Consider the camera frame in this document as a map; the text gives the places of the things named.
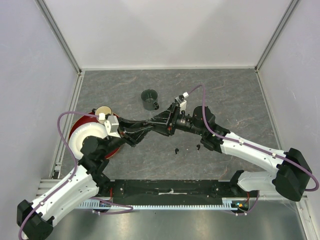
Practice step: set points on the white ceramic plate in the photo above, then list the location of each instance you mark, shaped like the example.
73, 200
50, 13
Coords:
76, 139

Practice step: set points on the beige ceramic cup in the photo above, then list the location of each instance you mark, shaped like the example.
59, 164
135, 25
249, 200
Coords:
103, 109

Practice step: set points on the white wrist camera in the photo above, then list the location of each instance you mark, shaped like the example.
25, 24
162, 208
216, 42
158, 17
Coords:
111, 124
181, 101

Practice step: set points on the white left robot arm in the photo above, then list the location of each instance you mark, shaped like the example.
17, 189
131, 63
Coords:
37, 218

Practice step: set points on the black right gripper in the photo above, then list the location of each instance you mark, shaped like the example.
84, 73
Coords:
161, 120

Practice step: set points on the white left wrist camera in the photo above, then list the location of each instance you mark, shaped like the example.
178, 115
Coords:
111, 124

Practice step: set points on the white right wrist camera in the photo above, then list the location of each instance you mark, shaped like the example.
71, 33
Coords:
181, 101

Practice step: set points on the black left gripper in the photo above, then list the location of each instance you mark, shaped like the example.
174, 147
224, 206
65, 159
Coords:
129, 130

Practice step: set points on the white slotted cable duct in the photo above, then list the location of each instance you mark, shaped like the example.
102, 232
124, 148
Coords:
98, 205

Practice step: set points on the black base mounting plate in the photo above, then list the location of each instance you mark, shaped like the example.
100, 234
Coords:
168, 192

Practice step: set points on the dark green mug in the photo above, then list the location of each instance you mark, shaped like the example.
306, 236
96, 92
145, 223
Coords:
149, 99

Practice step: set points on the red round tray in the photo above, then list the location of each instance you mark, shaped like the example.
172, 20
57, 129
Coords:
82, 120

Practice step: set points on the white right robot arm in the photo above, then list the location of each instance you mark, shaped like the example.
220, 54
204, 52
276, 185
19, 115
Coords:
285, 172

